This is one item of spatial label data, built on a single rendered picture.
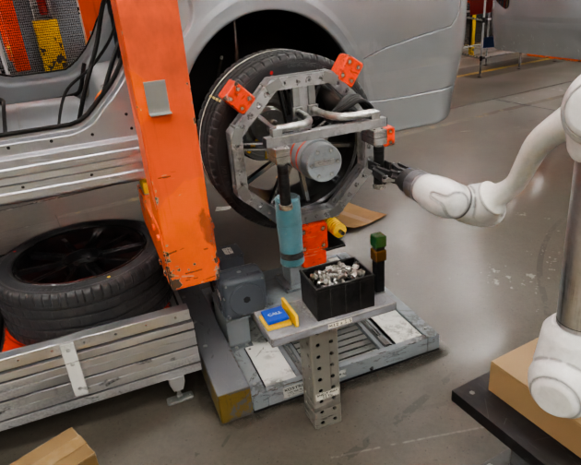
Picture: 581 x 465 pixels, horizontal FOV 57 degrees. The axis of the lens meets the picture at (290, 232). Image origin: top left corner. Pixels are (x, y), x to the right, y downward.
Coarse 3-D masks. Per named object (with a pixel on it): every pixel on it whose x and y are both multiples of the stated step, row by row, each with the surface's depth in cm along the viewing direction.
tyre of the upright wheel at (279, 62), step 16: (240, 64) 193; (256, 64) 183; (272, 64) 182; (288, 64) 184; (304, 64) 187; (320, 64) 189; (224, 80) 191; (240, 80) 182; (256, 80) 182; (208, 96) 197; (208, 112) 191; (224, 112) 182; (208, 128) 187; (224, 128) 184; (208, 144) 188; (224, 144) 187; (208, 160) 190; (224, 160) 189; (208, 176) 203; (224, 176) 191; (224, 192) 194; (240, 208) 198; (272, 224) 206
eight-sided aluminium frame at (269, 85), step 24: (312, 72) 182; (264, 96) 177; (240, 120) 177; (240, 144) 180; (360, 144) 202; (240, 168) 183; (360, 168) 204; (240, 192) 186; (336, 192) 207; (312, 216) 201; (336, 216) 205
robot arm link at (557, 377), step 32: (576, 96) 92; (576, 128) 93; (576, 160) 101; (576, 192) 104; (576, 224) 106; (576, 256) 108; (576, 288) 110; (544, 320) 123; (576, 320) 113; (544, 352) 118; (576, 352) 113; (544, 384) 115; (576, 384) 112; (576, 416) 114
